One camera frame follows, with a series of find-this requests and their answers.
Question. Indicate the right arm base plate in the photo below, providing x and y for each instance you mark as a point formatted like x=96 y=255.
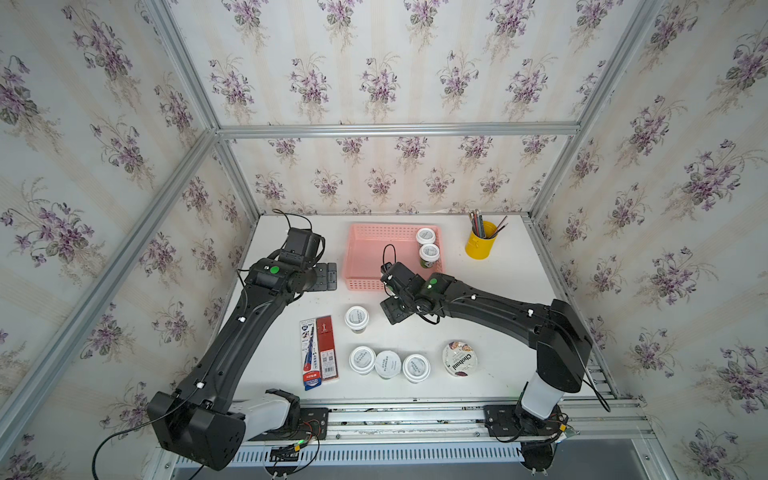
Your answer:
x=512 y=421

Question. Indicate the aluminium mounting rail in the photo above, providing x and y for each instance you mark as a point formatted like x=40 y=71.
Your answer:
x=415 y=420

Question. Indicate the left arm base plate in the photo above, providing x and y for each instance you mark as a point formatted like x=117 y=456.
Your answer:
x=279 y=415

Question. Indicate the yogurt bottle row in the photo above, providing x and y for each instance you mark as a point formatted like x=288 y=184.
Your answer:
x=388 y=364
x=429 y=255
x=357 y=319
x=425 y=236
x=362 y=360
x=416 y=368

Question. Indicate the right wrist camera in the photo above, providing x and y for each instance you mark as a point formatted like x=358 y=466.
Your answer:
x=396 y=278

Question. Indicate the yellow pencil cup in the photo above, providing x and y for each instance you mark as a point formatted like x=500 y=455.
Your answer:
x=479 y=247

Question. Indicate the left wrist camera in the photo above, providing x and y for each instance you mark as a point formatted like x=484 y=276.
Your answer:
x=303 y=248

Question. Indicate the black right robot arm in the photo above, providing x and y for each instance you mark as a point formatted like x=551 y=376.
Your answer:
x=555 y=332

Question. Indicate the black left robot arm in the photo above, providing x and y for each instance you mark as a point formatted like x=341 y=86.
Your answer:
x=201 y=419

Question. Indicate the wide Chobani yogurt cup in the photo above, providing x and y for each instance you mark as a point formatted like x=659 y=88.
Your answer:
x=459 y=359

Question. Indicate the red pencil box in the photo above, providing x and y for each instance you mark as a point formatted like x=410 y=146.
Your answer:
x=326 y=349

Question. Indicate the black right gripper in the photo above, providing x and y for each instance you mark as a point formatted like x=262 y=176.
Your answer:
x=392 y=315

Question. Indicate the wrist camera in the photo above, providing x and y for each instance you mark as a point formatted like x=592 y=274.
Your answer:
x=303 y=248
x=396 y=278

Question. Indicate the pencils in cup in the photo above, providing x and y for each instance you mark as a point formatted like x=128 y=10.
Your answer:
x=478 y=225

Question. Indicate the pink plastic basket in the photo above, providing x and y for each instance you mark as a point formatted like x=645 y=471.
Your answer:
x=371 y=245

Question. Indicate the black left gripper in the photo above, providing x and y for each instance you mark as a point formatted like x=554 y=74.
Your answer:
x=321 y=276

